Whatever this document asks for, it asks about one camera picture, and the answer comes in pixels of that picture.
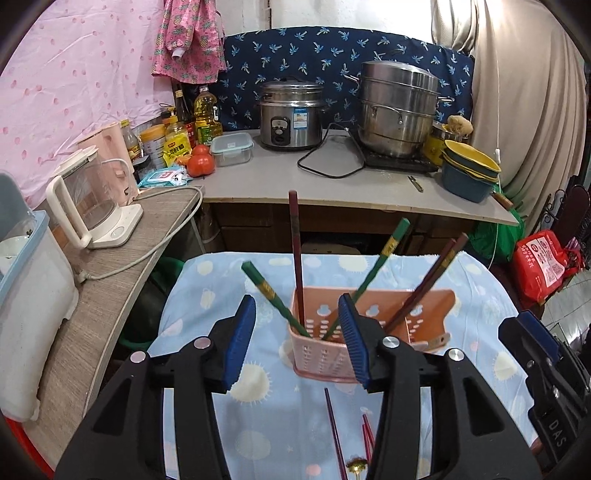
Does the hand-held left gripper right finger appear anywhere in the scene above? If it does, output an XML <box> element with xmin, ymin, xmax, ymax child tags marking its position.
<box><xmin>338</xmin><ymin>293</ymin><xmax>543</xmax><ymax>480</ymax></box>

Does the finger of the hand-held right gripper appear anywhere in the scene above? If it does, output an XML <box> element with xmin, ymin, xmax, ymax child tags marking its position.
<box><xmin>499</xmin><ymin>316</ymin><xmax>555</xmax><ymax>384</ymax></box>
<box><xmin>519</xmin><ymin>311</ymin><xmax>566</xmax><ymax>356</ymax></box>

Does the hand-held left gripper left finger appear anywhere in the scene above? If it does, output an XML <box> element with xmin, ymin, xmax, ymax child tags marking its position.
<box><xmin>53</xmin><ymin>294</ymin><xmax>257</xmax><ymax>480</ymax></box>

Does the pink plastic utensil basket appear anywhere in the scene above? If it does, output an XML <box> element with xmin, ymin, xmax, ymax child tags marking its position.
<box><xmin>287</xmin><ymin>286</ymin><xmax>457</xmax><ymax>385</ymax></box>

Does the green chopstick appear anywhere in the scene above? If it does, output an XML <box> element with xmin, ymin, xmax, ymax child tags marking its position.
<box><xmin>241</xmin><ymin>261</ymin><xmax>312</xmax><ymax>339</ymax></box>
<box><xmin>322</xmin><ymin>218</ymin><xmax>411</xmax><ymax>341</ymax></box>

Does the maroon chopstick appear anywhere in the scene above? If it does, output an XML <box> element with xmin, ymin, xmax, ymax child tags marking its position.
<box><xmin>324</xmin><ymin>388</ymin><xmax>349</xmax><ymax>480</ymax></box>
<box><xmin>288</xmin><ymin>190</ymin><xmax>305</xmax><ymax>326</ymax></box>

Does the brown chopstick with gold band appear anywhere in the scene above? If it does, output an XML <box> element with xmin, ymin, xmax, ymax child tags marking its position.
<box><xmin>398</xmin><ymin>239</ymin><xmax>458</xmax><ymax>324</ymax></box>

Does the red plastic bag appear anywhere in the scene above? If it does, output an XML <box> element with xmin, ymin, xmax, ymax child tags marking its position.
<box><xmin>510</xmin><ymin>229</ymin><xmax>585</xmax><ymax>306</ymax></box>

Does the light blue printed tablecloth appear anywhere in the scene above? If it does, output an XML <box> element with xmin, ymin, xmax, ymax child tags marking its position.
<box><xmin>148</xmin><ymin>251</ymin><xmax>541</xmax><ymax>480</ymax></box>

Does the green plastic bag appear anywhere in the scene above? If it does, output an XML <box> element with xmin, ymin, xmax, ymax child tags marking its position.
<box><xmin>473</xmin><ymin>210</ymin><xmax>528</xmax><ymax>265</ymax></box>

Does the black metal chair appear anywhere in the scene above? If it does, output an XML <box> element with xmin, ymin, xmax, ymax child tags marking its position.
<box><xmin>540</xmin><ymin>185</ymin><xmax>591</xmax><ymax>315</ymax></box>

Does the wood grain side counter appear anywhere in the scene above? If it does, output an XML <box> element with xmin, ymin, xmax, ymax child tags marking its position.
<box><xmin>28</xmin><ymin>187</ymin><xmax>204</xmax><ymax>455</ymax></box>

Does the grey kitchen counter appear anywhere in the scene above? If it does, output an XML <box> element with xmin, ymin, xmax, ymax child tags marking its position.
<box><xmin>196</xmin><ymin>129</ymin><xmax>520</xmax><ymax>227</ymax></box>

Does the blue bowl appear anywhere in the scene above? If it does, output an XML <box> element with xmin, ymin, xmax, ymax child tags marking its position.
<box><xmin>441</xmin><ymin>161</ymin><xmax>500</xmax><ymax>204</ymax></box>

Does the black induction cooker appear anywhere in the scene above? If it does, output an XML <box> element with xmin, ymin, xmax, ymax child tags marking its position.
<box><xmin>360</xmin><ymin>147</ymin><xmax>440</xmax><ymax>174</ymax></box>

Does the red tomato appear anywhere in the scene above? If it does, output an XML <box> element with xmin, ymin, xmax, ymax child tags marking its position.
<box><xmin>187</xmin><ymin>144</ymin><xmax>217</xmax><ymax>177</ymax></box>

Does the wet wipes packet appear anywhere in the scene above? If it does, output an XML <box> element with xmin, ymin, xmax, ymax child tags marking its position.
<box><xmin>139</xmin><ymin>168</ymin><xmax>188</xmax><ymax>188</ymax></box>

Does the yellow teal bowl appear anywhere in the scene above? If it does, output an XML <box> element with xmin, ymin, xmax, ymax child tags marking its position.
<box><xmin>442</xmin><ymin>140</ymin><xmax>502</xmax><ymax>175</ymax></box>

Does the clear food container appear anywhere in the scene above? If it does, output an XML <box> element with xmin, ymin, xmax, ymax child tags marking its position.
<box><xmin>210</xmin><ymin>133</ymin><xmax>254</xmax><ymax>167</ymax></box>

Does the white storage box blue lid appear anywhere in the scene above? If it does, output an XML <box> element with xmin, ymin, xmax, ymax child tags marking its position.
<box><xmin>0</xmin><ymin>171</ymin><xmax>80</xmax><ymax>423</ymax></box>

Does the white electric glass kettle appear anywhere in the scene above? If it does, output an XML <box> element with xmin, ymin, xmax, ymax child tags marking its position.
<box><xmin>45</xmin><ymin>148</ymin><xmax>144</xmax><ymax>250</ymax></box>

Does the yellow seasoning packet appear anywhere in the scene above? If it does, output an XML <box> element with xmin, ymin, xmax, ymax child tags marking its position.
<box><xmin>165</xmin><ymin>131</ymin><xmax>193</xmax><ymax>163</ymax></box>

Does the yellow tin can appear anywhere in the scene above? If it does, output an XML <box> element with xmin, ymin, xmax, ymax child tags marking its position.
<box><xmin>139</xmin><ymin>124</ymin><xmax>168</xmax><ymax>170</ymax></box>

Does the jar with yellow lid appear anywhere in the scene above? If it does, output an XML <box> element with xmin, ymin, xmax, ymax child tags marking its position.
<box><xmin>121</xmin><ymin>120</ymin><xmax>142</xmax><ymax>162</ymax></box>

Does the steel rice cooker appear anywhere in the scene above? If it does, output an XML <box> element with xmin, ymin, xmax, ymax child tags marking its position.
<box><xmin>256</xmin><ymin>79</ymin><xmax>329</xmax><ymax>151</ymax></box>

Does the cooking oil bottle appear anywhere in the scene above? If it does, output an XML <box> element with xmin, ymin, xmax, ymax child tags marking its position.
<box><xmin>194</xmin><ymin>87</ymin><xmax>222</xmax><ymax>144</ymax></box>

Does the steel steamer pot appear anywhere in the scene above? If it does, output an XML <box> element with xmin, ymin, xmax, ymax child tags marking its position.
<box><xmin>342</xmin><ymin>60</ymin><xmax>455</xmax><ymax>158</ymax></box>

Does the pink appliance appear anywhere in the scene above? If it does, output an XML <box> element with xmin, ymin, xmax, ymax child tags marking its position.
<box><xmin>76</xmin><ymin>122</ymin><xmax>140</xmax><ymax>206</ymax></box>

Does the beige curtain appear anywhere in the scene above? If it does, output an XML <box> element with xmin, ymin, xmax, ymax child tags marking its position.
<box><xmin>431</xmin><ymin>0</ymin><xmax>588</xmax><ymax>205</ymax></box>

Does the dark sauce bottle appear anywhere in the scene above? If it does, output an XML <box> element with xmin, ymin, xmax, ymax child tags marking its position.
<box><xmin>173</xmin><ymin>90</ymin><xmax>195</xmax><ymax>136</ymax></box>

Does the red plastic basin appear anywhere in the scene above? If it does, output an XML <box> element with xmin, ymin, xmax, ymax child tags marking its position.
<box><xmin>0</xmin><ymin>415</ymin><xmax>52</xmax><ymax>480</ymax></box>

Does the navy printed cloth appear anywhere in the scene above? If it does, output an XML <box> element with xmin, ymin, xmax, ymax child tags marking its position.
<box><xmin>217</xmin><ymin>28</ymin><xmax>475</xmax><ymax>134</ymax></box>

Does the pink dotted sheet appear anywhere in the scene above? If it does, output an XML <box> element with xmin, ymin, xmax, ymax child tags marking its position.
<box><xmin>0</xmin><ymin>0</ymin><xmax>185</xmax><ymax>204</ymax></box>

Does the pink patterned garment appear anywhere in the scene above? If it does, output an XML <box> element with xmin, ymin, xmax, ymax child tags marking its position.
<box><xmin>152</xmin><ymin>0</ymin><xmax>227</xmax><ymax>85</ymax></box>

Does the white kettle cable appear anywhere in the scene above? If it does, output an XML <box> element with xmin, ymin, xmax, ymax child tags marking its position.
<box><xmin>76</xmin><ymin>185</ymin><xmax>204</xmax><ymax>281</ymax></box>

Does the black power cable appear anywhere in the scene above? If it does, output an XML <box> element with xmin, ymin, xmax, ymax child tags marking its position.
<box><xmin>298</xmin><ymin>122</ymin><xmax>366</xmax><ymax>179</ymax></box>

